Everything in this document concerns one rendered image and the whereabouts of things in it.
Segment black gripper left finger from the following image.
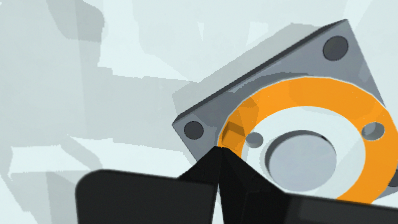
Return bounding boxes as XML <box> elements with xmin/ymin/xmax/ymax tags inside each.
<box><xmin>75</xmin><ymin>146</ymin><xmax>223</xmax><ymax>224</ymax></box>

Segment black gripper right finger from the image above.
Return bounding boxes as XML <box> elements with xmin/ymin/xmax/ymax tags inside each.
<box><xmin>219</xmin><ymin>147</ymin><xmax>398</xmax><ymax>224</ymax></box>

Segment orange round plate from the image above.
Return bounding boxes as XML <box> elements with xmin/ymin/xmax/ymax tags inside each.
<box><xmin>217</xmin><ymin>75</ymin><xmax>398</xmax><ymax>204</ymax></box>

